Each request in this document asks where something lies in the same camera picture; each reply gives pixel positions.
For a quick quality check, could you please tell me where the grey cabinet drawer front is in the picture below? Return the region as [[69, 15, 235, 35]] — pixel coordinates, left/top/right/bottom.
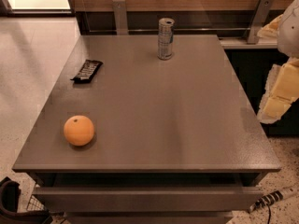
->
[[34, 187, 263, 212]]

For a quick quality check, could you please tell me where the orange fruit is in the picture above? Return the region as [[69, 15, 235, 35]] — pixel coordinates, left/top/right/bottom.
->
[[64, 115, 94, 147]]

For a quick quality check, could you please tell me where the striped power strip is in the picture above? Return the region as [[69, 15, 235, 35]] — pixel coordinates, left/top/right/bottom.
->
[[248, 186, 298, 213]]

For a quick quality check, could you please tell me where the grey drawer cabinet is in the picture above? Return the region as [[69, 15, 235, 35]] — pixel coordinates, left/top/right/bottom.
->
[[13, 35, 280, 224]]

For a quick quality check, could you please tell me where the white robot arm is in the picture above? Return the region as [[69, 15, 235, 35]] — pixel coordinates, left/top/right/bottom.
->
[[257, 0, 299, 124]]

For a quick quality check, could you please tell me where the silver redbull can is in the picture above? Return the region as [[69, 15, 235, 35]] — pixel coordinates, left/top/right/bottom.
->
[[158, 18, 175, 60]]

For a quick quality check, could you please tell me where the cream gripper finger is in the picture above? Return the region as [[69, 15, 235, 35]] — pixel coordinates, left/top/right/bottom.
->
[[257, 15, 282, 38], [257, 58, 299, 124]]

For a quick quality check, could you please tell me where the black candy bar wrapper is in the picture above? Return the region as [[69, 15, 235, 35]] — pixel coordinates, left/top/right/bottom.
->
[[72, 60, 103, 84]]

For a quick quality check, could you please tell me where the wire mesh basket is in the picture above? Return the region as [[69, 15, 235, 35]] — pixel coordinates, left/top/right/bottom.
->
[[26, 194, 47, 211]]

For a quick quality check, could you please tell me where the left metal bracket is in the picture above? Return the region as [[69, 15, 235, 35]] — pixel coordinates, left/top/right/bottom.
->
[[112, 0, 129, 35]]

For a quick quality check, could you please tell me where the right metal bracket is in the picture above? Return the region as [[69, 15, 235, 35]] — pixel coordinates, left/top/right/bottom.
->
[[247, 0, 274, 45]]

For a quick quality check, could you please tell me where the metal bracket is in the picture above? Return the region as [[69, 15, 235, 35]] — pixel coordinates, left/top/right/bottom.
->
[[247, 0, 274, 45], [112, 0, 129, 35]]

